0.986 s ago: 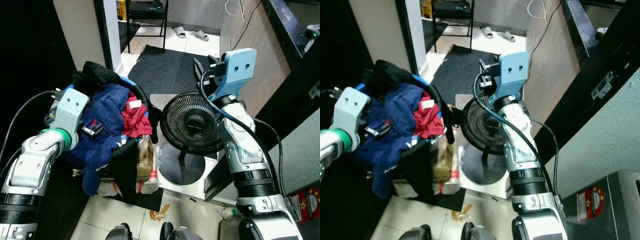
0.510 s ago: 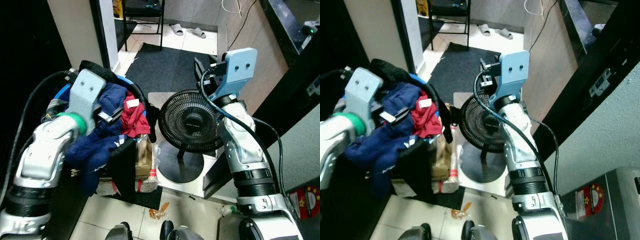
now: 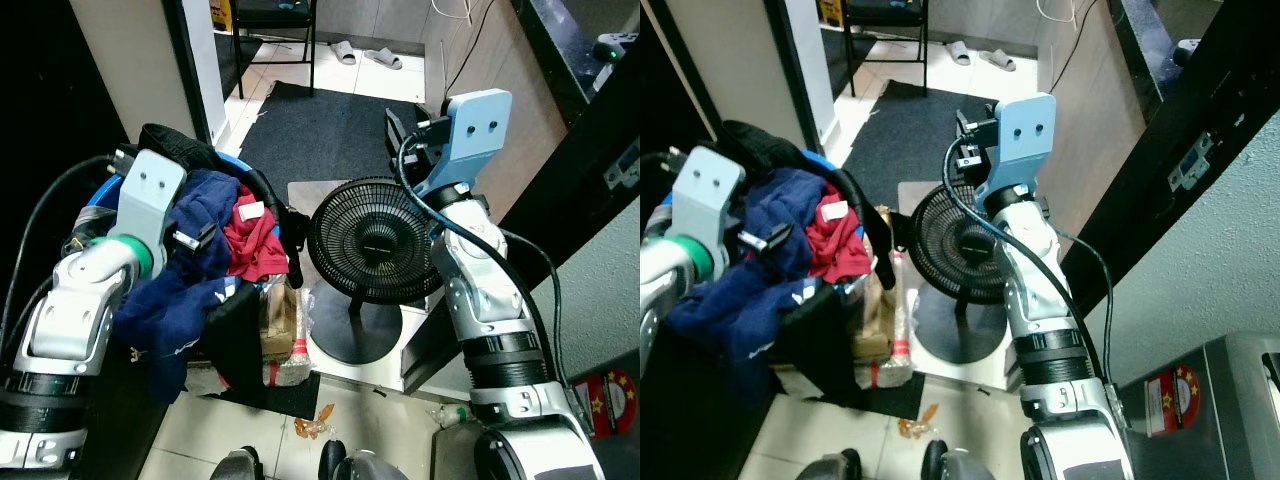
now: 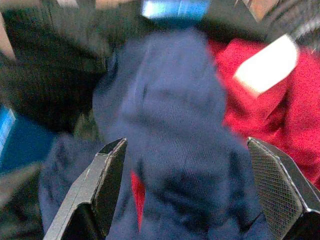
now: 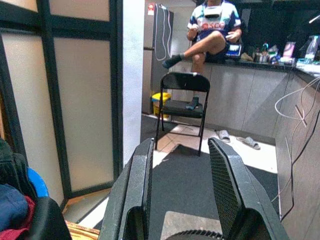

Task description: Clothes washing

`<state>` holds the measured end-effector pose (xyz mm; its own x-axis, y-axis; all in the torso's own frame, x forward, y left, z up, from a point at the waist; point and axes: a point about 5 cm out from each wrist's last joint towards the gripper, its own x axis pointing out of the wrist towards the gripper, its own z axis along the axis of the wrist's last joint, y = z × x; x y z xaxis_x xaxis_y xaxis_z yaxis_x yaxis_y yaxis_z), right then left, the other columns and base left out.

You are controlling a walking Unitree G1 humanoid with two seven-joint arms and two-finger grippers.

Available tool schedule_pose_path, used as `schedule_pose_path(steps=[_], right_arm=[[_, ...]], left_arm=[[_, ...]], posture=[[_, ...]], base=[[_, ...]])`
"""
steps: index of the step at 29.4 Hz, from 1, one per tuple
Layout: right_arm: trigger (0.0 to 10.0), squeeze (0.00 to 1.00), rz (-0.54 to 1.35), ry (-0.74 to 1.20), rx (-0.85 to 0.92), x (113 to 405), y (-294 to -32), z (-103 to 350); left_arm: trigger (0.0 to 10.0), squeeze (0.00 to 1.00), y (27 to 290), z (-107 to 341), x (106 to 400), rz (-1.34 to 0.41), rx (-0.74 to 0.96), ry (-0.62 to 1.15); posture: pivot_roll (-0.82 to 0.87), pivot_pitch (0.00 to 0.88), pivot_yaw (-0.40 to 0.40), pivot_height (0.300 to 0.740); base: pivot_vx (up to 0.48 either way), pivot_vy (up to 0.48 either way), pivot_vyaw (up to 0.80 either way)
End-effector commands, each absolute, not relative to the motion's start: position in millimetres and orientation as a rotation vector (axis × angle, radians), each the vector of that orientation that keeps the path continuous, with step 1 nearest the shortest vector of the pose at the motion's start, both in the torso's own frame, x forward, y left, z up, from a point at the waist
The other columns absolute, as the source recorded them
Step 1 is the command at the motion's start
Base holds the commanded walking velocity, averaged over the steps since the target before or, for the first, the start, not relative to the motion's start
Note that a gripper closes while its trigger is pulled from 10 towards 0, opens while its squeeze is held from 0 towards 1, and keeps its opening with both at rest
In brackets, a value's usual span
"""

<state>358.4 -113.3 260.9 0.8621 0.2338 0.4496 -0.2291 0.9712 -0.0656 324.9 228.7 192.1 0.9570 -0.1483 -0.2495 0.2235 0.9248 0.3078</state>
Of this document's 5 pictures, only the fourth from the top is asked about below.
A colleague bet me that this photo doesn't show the red garment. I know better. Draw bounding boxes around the red garment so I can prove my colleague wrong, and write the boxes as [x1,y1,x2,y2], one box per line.
[130,37,320,232]

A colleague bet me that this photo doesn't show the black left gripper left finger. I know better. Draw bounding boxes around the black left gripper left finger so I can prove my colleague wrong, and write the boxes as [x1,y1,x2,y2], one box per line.
[42,137,128,240]

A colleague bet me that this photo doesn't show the black garment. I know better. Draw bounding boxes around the black garment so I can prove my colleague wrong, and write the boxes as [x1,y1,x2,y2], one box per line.
[0,2,141,135]

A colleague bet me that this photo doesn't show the navy blue garment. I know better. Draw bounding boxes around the navy blue garment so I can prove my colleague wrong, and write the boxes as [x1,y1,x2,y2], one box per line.
[38,28,276,240]

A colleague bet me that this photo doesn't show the white label tag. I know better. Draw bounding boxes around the white label tag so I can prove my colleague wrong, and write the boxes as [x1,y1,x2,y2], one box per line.
[232,33,300,97]

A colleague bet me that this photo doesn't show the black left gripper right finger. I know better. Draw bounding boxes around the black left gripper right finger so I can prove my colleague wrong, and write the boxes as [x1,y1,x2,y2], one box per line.
[246,136,320,240]

